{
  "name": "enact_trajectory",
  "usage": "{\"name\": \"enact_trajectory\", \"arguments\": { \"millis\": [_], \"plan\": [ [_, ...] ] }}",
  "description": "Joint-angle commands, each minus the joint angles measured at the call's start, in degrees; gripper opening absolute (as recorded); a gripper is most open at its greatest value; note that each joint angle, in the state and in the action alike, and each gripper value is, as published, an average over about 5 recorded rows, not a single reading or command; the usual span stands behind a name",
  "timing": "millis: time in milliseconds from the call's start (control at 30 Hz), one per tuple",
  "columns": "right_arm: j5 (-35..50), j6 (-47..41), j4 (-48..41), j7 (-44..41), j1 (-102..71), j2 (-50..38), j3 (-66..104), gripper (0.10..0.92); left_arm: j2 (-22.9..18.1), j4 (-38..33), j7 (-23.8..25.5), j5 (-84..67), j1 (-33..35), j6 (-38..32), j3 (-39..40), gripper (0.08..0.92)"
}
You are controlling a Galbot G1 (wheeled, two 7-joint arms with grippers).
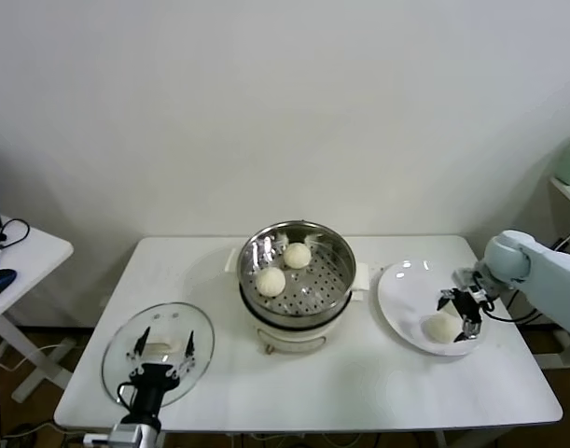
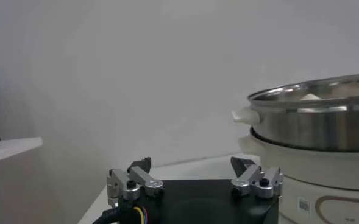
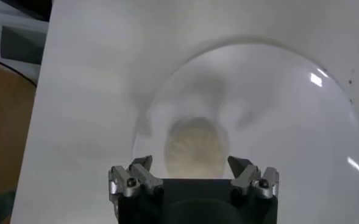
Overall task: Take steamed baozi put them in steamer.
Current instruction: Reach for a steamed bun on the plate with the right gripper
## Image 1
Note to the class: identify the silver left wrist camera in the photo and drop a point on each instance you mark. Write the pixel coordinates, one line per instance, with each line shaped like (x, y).
(97, 438)

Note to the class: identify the stainless steel steamer basket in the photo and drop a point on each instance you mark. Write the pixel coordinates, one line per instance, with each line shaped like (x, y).
(322, 280)

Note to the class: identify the white electric cooker base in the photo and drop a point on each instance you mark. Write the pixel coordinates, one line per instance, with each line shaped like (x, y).
(289, 338)

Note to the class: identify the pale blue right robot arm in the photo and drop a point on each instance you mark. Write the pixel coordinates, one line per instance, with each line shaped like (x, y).
(546, 280)

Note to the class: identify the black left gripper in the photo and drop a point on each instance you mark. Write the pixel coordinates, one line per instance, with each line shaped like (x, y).
(151, 378)

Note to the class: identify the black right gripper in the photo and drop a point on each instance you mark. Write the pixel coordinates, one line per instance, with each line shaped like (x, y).
(468, 305)

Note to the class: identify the round white plate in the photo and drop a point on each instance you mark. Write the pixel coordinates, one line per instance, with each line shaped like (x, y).
(406, 294)

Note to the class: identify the white side table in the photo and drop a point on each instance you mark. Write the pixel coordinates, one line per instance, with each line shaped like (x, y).
(37, 252)

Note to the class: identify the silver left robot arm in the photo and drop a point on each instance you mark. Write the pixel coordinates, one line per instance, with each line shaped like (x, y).
(140, 436)

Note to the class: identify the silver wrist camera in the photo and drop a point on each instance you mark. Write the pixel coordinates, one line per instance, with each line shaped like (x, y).
(97, 438)
(466, 279)

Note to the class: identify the blue computer mouse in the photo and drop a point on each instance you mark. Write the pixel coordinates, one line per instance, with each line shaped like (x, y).
(0, 280)

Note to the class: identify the round glass pot lid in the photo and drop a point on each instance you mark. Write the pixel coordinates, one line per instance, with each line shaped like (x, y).
(121, 354)

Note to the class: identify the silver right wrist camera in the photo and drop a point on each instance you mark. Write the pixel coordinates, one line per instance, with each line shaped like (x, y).
(466, 279)

